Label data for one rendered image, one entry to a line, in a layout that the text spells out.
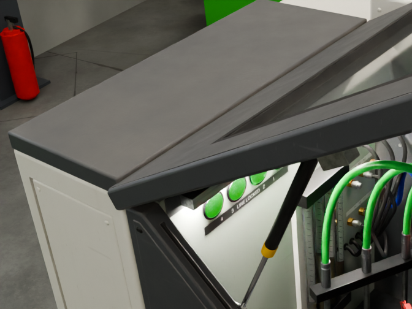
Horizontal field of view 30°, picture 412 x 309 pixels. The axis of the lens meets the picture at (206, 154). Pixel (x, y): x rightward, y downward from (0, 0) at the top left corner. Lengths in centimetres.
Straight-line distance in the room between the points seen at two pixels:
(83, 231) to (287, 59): 49
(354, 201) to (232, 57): 43
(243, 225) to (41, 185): 36
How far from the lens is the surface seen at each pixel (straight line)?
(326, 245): 145
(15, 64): 490
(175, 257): 114
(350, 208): 167
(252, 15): 167
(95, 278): 137
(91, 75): 522
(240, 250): 138
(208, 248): 130
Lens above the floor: 210
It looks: 31 degrees down
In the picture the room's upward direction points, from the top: 7 degrees counter-clockwise
